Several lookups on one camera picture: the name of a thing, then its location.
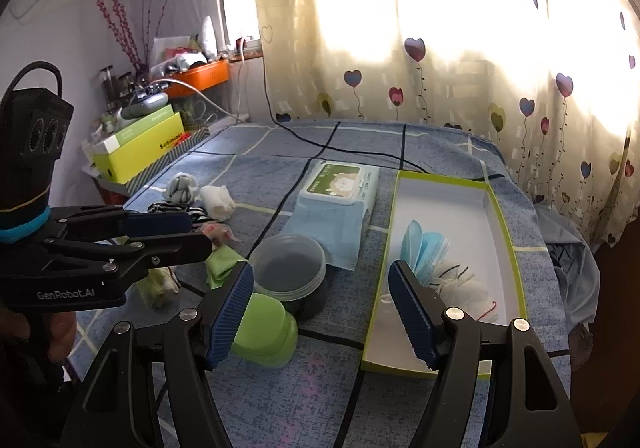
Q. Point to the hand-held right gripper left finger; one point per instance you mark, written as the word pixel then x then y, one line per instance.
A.
pixel 230 313

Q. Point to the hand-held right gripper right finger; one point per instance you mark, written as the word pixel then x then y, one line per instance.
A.
pixel 412 318

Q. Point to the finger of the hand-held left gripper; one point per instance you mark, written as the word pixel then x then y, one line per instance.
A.
pixel 175 248
pixel 160 223

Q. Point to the black white striped cloth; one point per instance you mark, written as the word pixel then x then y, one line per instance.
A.
pixel 197 214

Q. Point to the pale green cloth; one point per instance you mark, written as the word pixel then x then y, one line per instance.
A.
pixel 160 285

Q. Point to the pink wrapper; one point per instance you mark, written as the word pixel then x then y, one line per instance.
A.
pixel 217 233

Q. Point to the light green cloth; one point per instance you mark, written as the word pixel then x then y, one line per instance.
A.
pixel 222 268

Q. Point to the white towel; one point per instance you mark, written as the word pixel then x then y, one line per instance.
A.
pixel 217 200

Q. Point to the white box with green rim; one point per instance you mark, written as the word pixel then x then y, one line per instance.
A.
pixel 450 213

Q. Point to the person's left hand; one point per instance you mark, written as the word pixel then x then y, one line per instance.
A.
pixel 50 330

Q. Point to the green plastic lid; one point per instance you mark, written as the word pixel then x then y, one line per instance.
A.
pixel 265 328

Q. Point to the grey green sock bundle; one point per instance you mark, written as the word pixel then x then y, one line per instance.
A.
pixel 182 188

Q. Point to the striped patterned tray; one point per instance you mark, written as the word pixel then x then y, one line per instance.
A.
pixel 150 178

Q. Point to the white cloth bundle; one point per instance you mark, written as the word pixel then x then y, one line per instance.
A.
pixel 465 288

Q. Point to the yellow green box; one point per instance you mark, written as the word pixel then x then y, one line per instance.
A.
pixel 135 161

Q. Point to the blue face masks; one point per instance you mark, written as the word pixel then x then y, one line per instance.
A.
pixel 430 248

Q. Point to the clear round plastic container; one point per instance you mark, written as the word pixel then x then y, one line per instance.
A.
pixel 287 268

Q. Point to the glass jar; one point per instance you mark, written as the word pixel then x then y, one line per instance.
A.
pixel 108 88
pixel 125 84

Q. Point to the grey case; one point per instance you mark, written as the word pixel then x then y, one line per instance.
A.
pixel 145 104

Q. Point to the blue checked bed sheet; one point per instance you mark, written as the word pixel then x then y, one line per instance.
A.
pixel 325 398

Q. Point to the clear plastic storage box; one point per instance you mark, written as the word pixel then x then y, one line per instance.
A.
pixel 220 108

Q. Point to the red flower branches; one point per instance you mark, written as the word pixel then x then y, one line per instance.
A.
pixel 120 28

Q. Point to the wet wipes pack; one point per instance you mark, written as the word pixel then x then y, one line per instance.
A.
pixel 340 185

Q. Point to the orange tray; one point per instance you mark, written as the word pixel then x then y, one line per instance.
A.
pixel 205 78

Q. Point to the grey blue cloth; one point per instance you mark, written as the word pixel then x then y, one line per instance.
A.
pixel 575 268

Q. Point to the white bottle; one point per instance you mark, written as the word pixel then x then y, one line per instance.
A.
pixel 207 38

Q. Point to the heart print curtain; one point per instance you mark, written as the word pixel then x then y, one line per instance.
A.
pixel 450 53

